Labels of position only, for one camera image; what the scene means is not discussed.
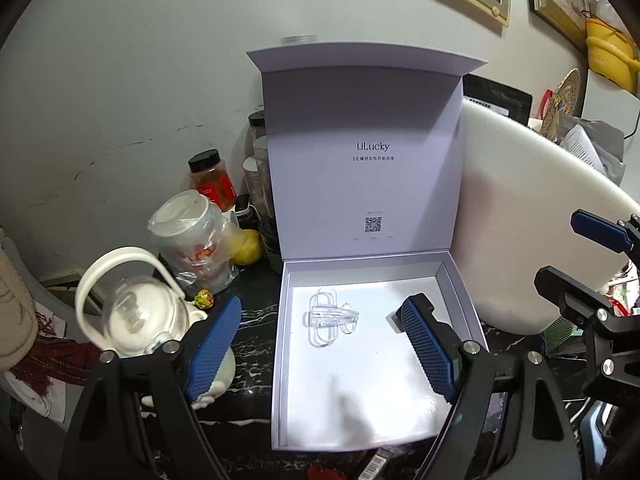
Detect gold decorative plate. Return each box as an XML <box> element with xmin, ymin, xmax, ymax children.
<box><xmin>540</xmin><ymin>67</ymin><xmax>581</xmax><ymax>141</ymax></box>

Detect tall clear glass jar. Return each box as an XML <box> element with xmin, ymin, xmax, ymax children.
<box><xmin>252</xmin><ymin>135</ymin><xmax>274</xmax><ymax>221</ymax></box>

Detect cup in plastic bag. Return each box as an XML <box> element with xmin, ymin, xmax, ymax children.
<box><xmin>146</xmin><ymin>191</ymin><xmax>246</xmax><ymax>295</ymax></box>

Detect white papers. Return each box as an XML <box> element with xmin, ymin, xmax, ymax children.
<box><xmin>557</xmin><ymin>115</ymin><xmax>626</xmax><ymax>186</ymax></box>

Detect black barcode box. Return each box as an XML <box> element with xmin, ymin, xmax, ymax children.
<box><xmin>357</xmin><ymin>447</ymin><xmax>393</xmax><ymax>480</ymax></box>

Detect red label spice jar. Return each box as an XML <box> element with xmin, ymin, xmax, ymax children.
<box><xmin>188</xmin><ymin>150</ymin><xmax>237</xmax><ymax>212</ymax></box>

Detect black lid glass jar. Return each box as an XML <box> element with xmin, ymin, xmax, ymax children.
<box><xmin>248</xmin><ymin>110</ymin><xmax>266</xmax><ymax>153</ymax></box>

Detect green comb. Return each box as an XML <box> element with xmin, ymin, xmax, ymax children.
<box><xmin>542</xmin><ymin>320</ymin><xmax>583</xmax><ymax>356</ymax></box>

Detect dark green cup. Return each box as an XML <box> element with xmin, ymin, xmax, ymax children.
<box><xmin>259</xmin><ymin>217</ymin><xmax>284</xmax><ymax>274</ymax></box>

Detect beige knit cloth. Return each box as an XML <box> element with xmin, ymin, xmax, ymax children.
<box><xmin>0</xmin><ymin>227</ymin><xmax>39</xmax><ymax>373</ymax></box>

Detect red plaid cloth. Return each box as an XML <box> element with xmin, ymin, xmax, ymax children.
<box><xmin>10</xmin><ymin>310</ymin><xmax>103</xmax><ymax>401</ymax></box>

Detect yellow pot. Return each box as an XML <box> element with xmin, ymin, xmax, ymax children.
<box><xmin>585</xmin><ymin>17</ymin><xmax>640</xmax><ymax>93</ymax></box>

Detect yellow pear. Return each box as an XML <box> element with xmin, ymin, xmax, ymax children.
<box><xmin>231</xmin><ymin>229</ymin><xmax>264</xmax><ymax>266</ymax></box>

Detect clear plastic hair clip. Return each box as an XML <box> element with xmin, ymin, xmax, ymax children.
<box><xmin>302</xmin><ymin>287</ymin><xmax>361</xmax><ymax>348</ymax></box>

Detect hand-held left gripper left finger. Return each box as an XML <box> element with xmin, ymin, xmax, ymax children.
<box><xmin>59</xmin><ymin>294</ymin><xmax>244</xmax><ymax>480</ymax></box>

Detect beige wooden frame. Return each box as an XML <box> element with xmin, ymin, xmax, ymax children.
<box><xmin>39</xmin><ymin>267</ymin><xmax>84</xmax><ymax>292</ymax></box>

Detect white gift box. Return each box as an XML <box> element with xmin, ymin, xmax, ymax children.
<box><xmin>246</xmin><ymin>44</ymin><xmax>487</xmax><ymax>453</ymax></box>

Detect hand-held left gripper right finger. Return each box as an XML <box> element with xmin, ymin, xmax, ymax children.
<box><xmin>395</xmin><ymin>292</ymin><xmax>583</xmax><ymax>480</ymax></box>

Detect white ceramic pot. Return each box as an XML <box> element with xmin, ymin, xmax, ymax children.
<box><xmin>75</xmin><ymin>246</ymin><xmax>236</xmax><ymax>408</ymax></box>

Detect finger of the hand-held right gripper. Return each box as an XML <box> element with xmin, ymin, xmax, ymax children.
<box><xmin>571</xmin><ymin>208</ymin><xmax>640</xmax><ymax>261</ymax></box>
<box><xmin>533</xmin><ymin>266</ymin><xmax>640</xmax><ymax>333</ymax></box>

